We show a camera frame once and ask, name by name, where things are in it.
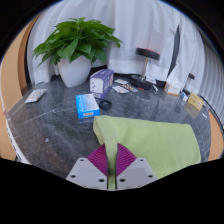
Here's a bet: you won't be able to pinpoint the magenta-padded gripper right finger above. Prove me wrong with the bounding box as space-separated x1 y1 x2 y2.
115 142 158 191

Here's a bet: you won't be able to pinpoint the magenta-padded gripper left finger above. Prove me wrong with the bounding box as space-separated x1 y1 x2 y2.
65 143 109 191

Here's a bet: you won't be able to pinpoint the light green towel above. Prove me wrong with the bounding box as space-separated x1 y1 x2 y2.
92 114 202 191

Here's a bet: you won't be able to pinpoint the blue and white box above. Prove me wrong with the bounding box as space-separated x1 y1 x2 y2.
75 93 101 120

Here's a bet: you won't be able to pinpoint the small flat printed packet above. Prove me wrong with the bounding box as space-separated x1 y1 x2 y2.
122 83 139 93
112 85 130 95
114 78 129 86

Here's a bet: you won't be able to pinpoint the orange upholstered seat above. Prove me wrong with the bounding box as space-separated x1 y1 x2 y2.
0 15 40 162
207 119 224 162

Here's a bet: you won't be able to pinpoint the white and orange box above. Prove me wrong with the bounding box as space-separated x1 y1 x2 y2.
163 82 182 97

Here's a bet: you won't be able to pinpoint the purple cardboard box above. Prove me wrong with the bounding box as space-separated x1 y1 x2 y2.
89 68 115 100

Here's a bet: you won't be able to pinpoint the white flat pouch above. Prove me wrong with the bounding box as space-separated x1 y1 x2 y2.
24 88 48 104

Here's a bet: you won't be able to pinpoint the yellow printed box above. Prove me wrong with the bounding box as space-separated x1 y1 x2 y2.
187 91 205 112

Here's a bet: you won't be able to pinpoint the black red-rimmed bar stool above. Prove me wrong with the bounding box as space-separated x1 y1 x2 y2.
182 72 197 96
129 47 161 91

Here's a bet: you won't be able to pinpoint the white curtain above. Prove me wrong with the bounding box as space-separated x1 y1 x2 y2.
166 14 224 124
26 0 179 86

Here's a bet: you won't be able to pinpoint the green plant in white pot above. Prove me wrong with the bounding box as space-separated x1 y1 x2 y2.
32 17 125 89

